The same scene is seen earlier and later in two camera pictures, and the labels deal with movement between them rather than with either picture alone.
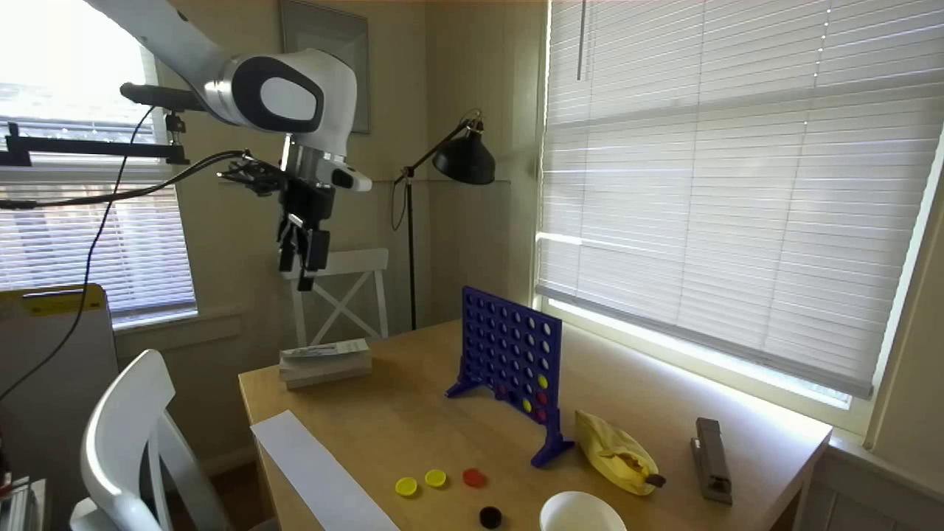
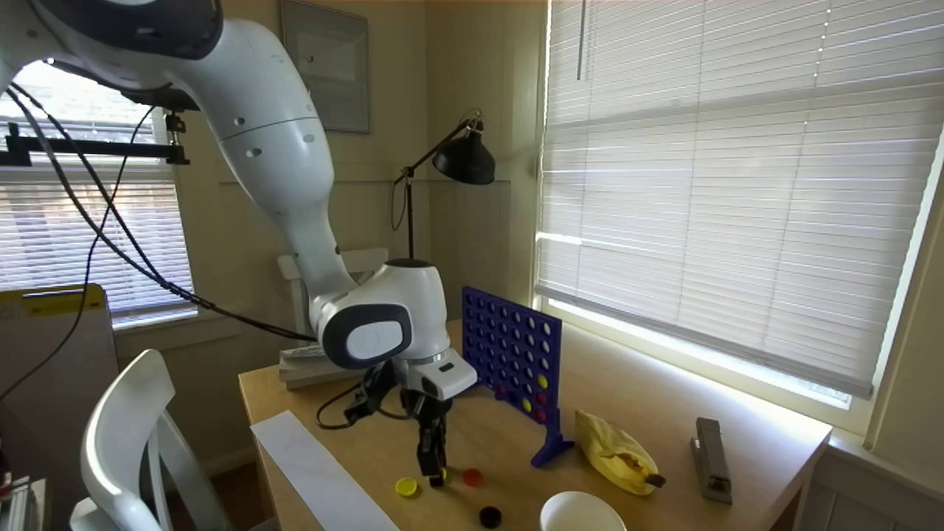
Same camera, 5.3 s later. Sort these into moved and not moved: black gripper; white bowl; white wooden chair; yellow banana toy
Moved: black gripper
Not moved: white bowl; yellow banana toy; white wooden chair
